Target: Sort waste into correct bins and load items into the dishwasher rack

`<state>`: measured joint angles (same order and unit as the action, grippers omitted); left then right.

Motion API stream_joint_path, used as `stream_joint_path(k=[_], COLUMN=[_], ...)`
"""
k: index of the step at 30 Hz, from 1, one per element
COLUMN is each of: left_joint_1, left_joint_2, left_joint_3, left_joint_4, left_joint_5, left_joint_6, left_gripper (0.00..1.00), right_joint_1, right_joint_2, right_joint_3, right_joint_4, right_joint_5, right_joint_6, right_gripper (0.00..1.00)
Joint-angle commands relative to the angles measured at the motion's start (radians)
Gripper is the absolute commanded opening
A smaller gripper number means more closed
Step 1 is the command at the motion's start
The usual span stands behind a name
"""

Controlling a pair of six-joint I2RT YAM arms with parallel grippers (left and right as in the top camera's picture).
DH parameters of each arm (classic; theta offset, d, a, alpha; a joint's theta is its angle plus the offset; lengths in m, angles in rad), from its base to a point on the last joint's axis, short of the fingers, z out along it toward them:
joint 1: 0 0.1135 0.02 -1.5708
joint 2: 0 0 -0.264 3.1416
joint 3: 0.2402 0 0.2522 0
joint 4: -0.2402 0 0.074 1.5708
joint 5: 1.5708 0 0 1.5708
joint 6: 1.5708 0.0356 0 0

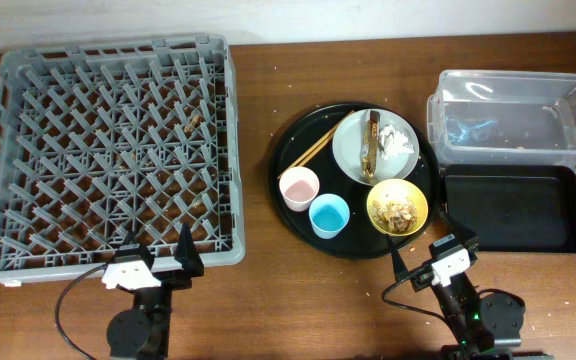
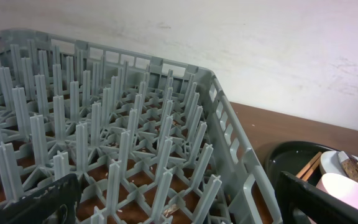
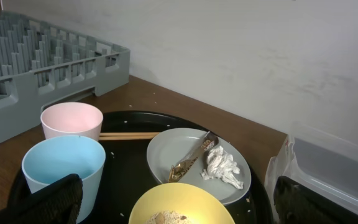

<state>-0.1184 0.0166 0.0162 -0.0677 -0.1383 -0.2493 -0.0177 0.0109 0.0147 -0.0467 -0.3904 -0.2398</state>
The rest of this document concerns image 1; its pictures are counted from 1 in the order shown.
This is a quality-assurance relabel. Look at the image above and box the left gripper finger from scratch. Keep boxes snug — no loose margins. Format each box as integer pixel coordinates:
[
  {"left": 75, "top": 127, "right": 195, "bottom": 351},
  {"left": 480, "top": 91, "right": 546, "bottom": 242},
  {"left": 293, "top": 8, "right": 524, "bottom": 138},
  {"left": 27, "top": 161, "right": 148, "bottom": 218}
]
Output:
[
  {"left": 112, "top": 231, "right": 154, "bottom": 270},
  {"left": 174, "top": 223, "right": 204, "bottom": 277}
]

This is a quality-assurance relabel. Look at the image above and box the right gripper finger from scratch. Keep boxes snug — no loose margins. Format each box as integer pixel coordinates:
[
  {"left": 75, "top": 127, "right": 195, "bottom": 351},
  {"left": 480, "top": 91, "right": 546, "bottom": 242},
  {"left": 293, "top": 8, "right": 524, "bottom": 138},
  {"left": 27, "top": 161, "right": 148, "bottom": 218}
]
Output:
[
  {"left": 438, "top": 208, "right": 479, "bottom": 250},
  {"left": 386, "top": 236, "right": 408, "bottom": 282}
]

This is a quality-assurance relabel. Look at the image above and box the food scraps pile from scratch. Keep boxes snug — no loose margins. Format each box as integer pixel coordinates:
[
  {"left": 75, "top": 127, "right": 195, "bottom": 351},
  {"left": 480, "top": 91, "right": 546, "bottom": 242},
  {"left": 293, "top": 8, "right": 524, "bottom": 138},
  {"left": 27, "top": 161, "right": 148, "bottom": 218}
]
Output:
[{"left": 370, "top": 198, "right": 418, "bottom": 234}]

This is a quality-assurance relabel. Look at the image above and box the yellow bowl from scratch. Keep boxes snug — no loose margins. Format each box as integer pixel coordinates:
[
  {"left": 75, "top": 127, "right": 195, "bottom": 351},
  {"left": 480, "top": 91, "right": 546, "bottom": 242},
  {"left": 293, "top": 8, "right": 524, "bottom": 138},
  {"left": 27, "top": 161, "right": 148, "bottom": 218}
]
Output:
[{"left": 366, "top": 179, "right": 429, "bottom": 236}]

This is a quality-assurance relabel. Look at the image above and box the blue cup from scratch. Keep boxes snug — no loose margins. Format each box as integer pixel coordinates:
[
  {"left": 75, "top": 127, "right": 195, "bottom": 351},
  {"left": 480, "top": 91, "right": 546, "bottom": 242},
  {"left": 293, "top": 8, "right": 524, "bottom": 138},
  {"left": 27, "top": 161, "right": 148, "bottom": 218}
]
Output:
[{"left": 308, "top": 193, "right": 350, "bottom": 239}]

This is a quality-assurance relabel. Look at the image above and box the white tissue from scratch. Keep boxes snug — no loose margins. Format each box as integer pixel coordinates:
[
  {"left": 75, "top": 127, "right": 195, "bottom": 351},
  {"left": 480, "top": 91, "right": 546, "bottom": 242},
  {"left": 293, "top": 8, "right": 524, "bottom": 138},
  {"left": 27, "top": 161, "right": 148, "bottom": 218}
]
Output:
[{"left": 378, "top": 125, "right": 414, "bottom": 160}]

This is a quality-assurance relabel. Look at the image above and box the gold snack wrapper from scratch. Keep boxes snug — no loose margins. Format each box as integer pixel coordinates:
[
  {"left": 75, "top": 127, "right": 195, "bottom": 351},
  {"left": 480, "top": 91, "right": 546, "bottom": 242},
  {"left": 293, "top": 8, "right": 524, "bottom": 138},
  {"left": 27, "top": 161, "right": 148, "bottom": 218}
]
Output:
[{"left": 361, "top": 110, "right": 380, "bottom": 184}]

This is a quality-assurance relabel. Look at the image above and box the pink cup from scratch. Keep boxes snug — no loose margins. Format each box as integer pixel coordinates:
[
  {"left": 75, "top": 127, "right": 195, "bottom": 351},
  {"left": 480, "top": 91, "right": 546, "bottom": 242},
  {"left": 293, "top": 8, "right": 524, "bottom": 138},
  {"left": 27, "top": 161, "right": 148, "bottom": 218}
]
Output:
[{"left": 279, "top": 167, "right": 320, "bottom": 212}]

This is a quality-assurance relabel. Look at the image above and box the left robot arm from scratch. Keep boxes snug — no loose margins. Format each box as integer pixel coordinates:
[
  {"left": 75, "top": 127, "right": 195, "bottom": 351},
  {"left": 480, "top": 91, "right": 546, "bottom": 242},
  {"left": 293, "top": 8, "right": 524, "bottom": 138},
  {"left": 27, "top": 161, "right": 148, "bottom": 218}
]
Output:
[{"left": 102, "top": 223, "right": 204, "bottom": 359}]

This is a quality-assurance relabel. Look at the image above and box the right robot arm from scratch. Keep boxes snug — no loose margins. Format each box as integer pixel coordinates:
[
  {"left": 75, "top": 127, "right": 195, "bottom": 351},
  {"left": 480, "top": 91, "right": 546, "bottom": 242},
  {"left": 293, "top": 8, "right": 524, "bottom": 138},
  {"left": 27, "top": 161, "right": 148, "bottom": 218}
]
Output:
[{"left": 381, "top": 210, "right": 526, "bottom": 359}]

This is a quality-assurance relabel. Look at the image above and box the grey dishwasher rack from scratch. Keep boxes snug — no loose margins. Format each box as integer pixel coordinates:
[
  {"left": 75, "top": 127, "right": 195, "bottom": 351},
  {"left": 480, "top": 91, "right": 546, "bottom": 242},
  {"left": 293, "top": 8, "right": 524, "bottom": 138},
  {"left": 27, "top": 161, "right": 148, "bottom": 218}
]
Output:
[{"left": 0, "top": 35, "right": 245, "bottom": 287}]

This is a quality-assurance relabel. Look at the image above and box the black rectangular bin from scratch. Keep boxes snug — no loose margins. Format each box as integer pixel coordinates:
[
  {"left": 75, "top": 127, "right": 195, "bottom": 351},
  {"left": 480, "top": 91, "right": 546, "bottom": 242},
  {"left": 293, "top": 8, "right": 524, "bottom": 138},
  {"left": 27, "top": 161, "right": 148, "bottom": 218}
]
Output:
[{"left": 443, "top": 165, "right": 576, "bottom": 254}]

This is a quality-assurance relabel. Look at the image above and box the round black tray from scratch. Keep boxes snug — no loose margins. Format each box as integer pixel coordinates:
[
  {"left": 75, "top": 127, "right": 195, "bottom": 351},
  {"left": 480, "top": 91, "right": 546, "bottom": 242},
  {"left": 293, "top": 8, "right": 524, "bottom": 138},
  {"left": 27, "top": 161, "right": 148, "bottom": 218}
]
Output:
[{"left": 268, "top": 101, "right": 442, "bottom": 260}]

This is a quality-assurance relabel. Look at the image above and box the clear plastic bin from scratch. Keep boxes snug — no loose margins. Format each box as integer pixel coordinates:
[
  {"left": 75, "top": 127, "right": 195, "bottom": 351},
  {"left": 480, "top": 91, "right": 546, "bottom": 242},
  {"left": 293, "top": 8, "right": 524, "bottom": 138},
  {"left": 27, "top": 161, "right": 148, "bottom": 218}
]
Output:
[{"left": 427, "top": 70, "right": 576, "bottom": 172}]

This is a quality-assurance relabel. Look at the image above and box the grey round plate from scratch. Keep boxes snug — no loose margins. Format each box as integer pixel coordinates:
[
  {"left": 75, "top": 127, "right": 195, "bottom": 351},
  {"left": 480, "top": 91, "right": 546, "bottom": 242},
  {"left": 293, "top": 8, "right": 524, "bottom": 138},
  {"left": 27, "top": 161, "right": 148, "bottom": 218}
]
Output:
[{"left": 332, "top": 109, "right": 420, "bottom": 185}]

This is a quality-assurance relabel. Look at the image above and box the upper wooden chopstick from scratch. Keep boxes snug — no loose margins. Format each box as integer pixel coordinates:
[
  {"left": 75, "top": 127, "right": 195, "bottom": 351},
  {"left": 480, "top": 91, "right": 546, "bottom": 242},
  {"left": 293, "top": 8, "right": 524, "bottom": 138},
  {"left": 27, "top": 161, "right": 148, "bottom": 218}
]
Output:
[{"left": 276, "top": 110, "right": 356, "bottom": 177}]

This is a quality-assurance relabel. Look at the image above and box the wooden chopstick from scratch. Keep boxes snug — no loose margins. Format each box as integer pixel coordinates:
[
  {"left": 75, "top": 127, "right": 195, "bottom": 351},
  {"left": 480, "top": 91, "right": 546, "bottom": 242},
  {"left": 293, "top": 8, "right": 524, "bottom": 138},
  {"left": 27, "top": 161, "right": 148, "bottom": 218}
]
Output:
[
  {"left": 278, "top": 130, "right": 338, "bottom": 180},
  {"left": 276, "top": 110, "right": 356, "bottom": 177}
]

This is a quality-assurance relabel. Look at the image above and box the lower wooden chopstick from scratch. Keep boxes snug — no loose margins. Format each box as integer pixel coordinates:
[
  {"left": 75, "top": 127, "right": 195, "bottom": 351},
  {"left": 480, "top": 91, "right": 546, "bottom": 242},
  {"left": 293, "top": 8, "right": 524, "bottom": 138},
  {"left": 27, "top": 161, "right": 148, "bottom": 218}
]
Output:
[{"left": 278, "top": 130, "right": 338, "bottom": 180}]

